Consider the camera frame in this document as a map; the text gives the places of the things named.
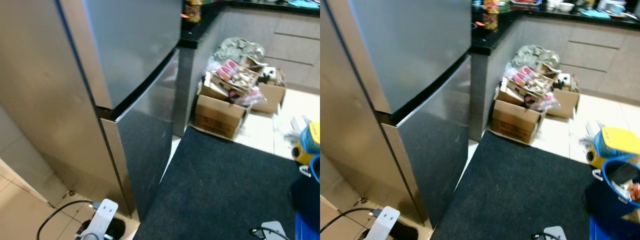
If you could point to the silver fridge freezer door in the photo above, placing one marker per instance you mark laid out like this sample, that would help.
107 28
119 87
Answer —
130 45
420 45

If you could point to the small white bowl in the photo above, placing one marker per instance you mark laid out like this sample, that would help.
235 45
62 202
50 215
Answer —
566 7

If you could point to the yellow red labelled jar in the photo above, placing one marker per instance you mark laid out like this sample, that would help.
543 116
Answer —
491 17
192 11

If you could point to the grey green crumpled bag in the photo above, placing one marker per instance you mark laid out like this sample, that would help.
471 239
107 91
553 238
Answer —
240 49
535 54

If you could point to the grey kitchen cabinet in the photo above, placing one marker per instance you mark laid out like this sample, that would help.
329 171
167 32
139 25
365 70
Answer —
295 50
590 60

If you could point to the pink plastic bag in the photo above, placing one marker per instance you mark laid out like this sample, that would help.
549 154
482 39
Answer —
251 97
545 102

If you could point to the small brown cardboard box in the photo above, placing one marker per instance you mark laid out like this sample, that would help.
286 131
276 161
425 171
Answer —
567 102
272 97

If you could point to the cardboard tray of clutter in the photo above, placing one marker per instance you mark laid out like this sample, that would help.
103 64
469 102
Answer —
235 80
532 85

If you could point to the teal mug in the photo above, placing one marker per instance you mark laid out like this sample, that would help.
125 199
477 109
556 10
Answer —
618 8

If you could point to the black floor mat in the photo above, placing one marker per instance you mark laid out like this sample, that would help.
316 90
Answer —
510 195
215 190

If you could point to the blue yellow plastic container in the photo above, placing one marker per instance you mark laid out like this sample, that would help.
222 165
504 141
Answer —
310 142
620 140

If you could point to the silver fridge cabinet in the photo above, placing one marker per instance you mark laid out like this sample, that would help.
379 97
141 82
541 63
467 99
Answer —
45 100
350 100

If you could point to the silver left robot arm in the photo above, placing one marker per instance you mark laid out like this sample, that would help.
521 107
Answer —
85 237

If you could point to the black shoe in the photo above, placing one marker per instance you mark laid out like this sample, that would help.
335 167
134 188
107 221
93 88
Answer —
407 232
116 229

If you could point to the black kitchen countertop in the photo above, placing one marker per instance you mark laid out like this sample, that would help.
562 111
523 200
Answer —
492 40
200 32

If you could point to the teal cloth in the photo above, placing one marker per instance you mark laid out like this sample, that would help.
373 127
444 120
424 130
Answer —
595 13
305 4

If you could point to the large brown cardboard box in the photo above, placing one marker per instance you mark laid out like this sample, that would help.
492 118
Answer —
515 122
217 117

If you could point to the blue bucket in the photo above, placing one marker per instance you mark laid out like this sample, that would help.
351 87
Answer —
315 165
604 176

